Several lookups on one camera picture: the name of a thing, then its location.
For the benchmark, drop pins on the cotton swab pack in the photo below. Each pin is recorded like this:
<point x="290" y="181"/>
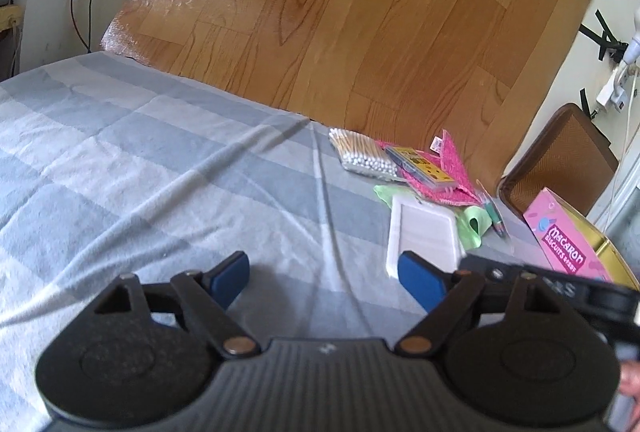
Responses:
<point x="361" y="154"/>

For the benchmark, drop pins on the pink macaron tin box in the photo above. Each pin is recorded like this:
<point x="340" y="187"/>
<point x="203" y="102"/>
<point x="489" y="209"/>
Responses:
<point x="572" y="245"/>

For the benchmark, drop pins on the white light bulb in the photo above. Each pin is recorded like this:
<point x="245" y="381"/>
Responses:
<point x="632" y="52"/>

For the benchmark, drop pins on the green pen pack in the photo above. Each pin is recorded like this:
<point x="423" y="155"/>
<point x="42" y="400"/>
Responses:
<point x="490" y="206"/>

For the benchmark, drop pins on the white plastic tray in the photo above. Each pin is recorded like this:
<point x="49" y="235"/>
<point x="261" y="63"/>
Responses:
<point x="425" y="229"/>

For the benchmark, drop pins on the light green cloth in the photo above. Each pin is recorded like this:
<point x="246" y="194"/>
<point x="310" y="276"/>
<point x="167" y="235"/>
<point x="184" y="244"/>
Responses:
<point x="472" y="221"/>

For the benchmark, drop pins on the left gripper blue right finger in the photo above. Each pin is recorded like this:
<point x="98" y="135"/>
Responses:
<point x="451" y="302"/>

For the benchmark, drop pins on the white power adapter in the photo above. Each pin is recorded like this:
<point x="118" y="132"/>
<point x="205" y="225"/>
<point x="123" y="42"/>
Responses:
<point x="614" y="93"/>

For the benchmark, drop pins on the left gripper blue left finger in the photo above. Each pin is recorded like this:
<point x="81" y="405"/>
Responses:
<point x="204" y="299"/>

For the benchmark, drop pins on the wood pattern vinyl sheet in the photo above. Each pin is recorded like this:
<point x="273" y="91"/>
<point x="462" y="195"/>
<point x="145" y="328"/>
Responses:
<point x="398" y="70"/>

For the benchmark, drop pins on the pink glitter cloth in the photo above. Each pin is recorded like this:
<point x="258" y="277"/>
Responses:
<point x="444" y="154"/>

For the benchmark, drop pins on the wooden shelf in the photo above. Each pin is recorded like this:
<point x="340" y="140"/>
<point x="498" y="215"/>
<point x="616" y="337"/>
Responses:
<point x="11" y="16"/>

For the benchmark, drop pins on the person's right hand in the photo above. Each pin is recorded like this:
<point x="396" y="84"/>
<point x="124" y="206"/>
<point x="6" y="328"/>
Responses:
<point x="630" y="379"/>

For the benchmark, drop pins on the yellow blue card pack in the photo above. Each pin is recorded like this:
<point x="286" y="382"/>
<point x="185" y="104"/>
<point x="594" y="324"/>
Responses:
<point x="418" y="167"/>

